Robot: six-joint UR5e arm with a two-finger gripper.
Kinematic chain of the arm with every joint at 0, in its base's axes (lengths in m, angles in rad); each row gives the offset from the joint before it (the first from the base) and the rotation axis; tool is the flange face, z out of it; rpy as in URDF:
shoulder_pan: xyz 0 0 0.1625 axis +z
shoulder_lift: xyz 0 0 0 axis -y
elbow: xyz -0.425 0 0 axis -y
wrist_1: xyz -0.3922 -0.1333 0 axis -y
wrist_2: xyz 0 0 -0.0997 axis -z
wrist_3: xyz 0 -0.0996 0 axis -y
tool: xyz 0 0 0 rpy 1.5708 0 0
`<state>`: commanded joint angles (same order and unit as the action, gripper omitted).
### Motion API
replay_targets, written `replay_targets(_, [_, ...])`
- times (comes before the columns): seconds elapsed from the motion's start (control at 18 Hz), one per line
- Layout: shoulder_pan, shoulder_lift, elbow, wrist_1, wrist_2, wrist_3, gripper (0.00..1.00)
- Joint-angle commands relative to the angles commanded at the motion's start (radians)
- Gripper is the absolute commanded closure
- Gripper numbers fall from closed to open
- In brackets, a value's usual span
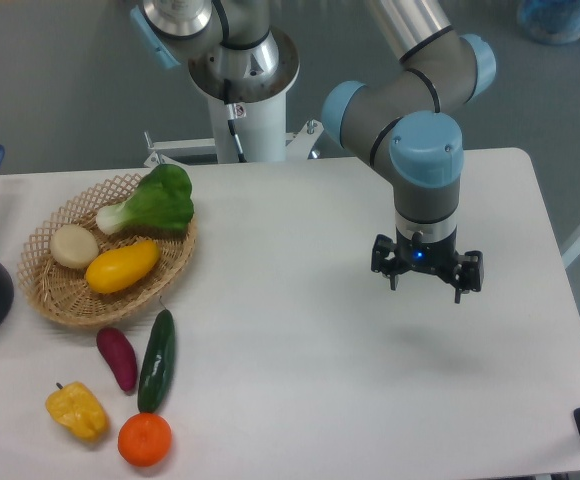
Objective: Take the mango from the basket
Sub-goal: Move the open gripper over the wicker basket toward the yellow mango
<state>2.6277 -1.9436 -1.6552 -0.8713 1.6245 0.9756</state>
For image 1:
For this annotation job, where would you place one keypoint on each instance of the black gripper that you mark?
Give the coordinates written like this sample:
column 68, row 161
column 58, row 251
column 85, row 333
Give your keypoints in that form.
column 438, row 259

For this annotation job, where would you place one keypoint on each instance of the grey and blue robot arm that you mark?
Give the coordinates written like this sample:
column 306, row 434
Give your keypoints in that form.
column 404, row 131

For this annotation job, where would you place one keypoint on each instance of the yellow mango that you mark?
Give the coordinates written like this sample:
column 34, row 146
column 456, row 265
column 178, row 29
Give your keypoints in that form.
column 118, row 269

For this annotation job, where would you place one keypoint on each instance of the woven wicker basket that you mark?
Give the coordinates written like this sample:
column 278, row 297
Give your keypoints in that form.
column 62, row 294

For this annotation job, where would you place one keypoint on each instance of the blue plastic bag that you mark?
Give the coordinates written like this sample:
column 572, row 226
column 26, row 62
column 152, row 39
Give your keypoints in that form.
column 550, row 22

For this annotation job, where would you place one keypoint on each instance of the green bok choy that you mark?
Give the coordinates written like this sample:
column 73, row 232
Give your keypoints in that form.
column 161, row 200

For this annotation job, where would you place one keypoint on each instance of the dark green cucumber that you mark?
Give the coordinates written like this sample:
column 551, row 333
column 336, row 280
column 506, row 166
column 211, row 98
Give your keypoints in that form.
column 158, row 364

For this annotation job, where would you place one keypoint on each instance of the purple sweet potato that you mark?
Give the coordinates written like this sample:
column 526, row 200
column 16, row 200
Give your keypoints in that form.
column 120, row 356

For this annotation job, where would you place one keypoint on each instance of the orange fruit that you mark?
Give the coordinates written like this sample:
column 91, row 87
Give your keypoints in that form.
column 144, row 440

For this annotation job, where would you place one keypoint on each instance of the round white bun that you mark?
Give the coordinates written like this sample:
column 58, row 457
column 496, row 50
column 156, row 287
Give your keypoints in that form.
column 73, row 246

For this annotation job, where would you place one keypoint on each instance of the yellow bell pepper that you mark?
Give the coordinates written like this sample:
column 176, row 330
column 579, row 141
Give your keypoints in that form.
column 78, row 410

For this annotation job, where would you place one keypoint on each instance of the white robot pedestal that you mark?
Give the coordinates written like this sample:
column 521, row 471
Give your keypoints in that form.
column 246, row 93

